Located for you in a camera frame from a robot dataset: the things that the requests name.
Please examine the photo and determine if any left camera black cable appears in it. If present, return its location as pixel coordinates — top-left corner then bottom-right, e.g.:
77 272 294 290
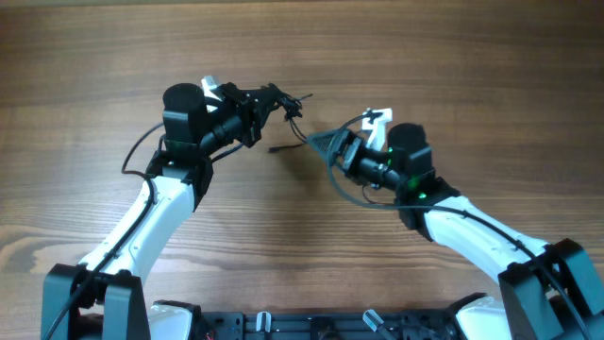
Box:
42 121 166 340

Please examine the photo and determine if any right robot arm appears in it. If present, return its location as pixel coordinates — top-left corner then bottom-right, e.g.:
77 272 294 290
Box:
307 124 603 339

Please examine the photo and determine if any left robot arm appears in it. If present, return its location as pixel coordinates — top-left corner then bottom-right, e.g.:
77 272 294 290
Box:
41 76 300 339

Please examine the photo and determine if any camera black cable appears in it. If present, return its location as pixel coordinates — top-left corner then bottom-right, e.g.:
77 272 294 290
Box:
42 121 166 340
325 110 589 340

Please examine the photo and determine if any black usb cable bundle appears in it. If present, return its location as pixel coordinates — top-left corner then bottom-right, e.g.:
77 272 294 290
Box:
267 84 314 154

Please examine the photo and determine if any right camera black cable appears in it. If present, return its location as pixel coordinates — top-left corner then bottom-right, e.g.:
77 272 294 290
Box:
325 110 589 340

